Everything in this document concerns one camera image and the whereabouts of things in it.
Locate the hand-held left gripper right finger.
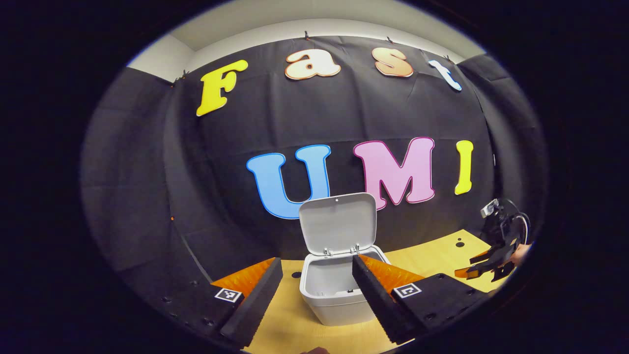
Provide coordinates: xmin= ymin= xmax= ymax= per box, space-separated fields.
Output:
xmin=351 ymin=254 xmax=493 ymax=346

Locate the white desktop garbage bin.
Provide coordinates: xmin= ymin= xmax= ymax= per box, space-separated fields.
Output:
xmin=298 ymin=192 xmax=392 ymax=326

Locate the black backdrop cloth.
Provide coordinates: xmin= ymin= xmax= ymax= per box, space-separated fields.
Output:
xmin=81 ymin=35 xmax=549 ymax=295

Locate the wooden desktop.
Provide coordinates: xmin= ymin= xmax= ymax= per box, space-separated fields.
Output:
xmin=242 ymin=229 xmax=498 ymax=354

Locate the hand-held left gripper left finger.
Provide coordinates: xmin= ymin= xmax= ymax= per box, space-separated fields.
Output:
xmin=160 ymin=257 xmax=285 ymax=349

